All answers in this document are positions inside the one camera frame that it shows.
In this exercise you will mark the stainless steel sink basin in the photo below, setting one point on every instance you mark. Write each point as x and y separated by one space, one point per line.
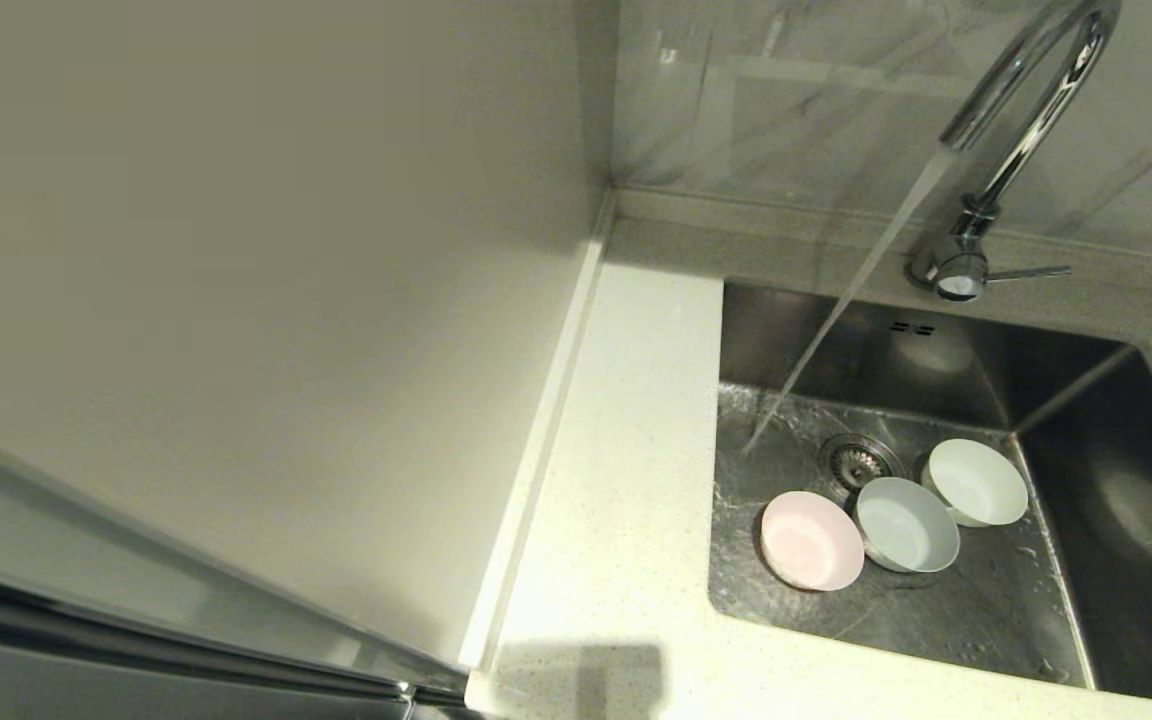
936 620

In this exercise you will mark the round metal drain strainer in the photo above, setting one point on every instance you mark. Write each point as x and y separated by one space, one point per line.
848 458

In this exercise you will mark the running water stream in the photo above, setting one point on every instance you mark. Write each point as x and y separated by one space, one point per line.
851 290

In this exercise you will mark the white counter edge strip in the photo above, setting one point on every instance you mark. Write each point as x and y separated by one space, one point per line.
536 450

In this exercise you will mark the chrome gooseneck faucet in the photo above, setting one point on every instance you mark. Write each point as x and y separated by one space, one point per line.
1041 110

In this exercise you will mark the white ceramic bowl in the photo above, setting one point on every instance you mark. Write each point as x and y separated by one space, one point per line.
908 525
978 482

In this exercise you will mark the pink ceramic bowl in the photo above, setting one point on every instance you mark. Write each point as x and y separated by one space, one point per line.
812 542

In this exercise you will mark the white cabinet side panel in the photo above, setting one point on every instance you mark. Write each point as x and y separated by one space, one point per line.
236 300

